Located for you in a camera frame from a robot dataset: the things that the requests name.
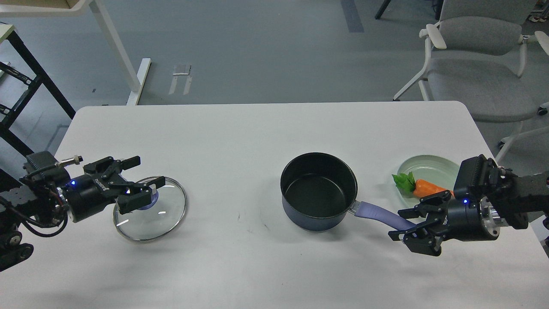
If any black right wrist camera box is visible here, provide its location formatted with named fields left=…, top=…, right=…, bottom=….
left=453, top=154, right=497, bottom=201

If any black metal rack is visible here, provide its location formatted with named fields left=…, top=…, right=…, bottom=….
left=0, top=24, right=76, bottom=156

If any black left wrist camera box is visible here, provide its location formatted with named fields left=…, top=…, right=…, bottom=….
left=24, top=151, right=84, bottom=182

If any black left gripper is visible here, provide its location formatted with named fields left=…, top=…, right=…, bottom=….
left=64, top=156, right=166, bottom=223

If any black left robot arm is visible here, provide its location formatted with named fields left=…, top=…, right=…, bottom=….
left=1, top=152, right=166, bottom=271

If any blue saucepan with purple handle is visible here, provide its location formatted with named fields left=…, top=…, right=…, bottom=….
left=280, top=152, right=414, bottom=232

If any grey office chair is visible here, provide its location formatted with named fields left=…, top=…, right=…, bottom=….
left=393, top=0, right=538, bottom=162

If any orange toy carrot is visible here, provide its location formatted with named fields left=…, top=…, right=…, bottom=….
left=392, top=171, right=454, bottom=198

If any pale green glass plate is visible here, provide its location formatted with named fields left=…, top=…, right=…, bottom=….
left=396, top=155, right=459, bottom=208

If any white desk frame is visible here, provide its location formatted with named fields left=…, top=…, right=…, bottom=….
left=0, top=0, right=152, bottom=106

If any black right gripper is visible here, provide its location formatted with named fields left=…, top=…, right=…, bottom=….
left=388, top=190, right=499, bottom=256

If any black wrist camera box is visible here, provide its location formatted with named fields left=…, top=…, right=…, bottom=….
left=24, top=151, right=84, bottom=182
left=453, top=154, right=497, bottom=201

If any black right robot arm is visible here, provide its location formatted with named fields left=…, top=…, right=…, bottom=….
left=389, top=167, right=548, bottom=256

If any glass lid with purple knob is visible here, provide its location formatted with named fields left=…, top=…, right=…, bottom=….
left=112, top=177, right=187, bottom=242

